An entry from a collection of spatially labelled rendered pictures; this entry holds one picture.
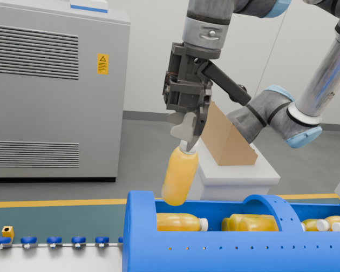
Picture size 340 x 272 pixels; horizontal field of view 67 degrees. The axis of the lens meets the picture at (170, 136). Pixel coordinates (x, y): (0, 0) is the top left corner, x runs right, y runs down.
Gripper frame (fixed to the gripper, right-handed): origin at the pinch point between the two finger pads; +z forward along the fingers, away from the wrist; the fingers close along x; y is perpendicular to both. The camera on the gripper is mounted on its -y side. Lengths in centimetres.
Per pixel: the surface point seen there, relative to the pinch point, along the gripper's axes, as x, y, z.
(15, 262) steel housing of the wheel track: -5, 43, 51
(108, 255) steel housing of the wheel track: -7, 16, 51
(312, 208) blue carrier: -13, -59, 35
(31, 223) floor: -95, 74, 143
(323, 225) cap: -4, -56, 33
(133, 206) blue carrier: -0.1, 10.5, 20.8
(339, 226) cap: 0, -56, 28
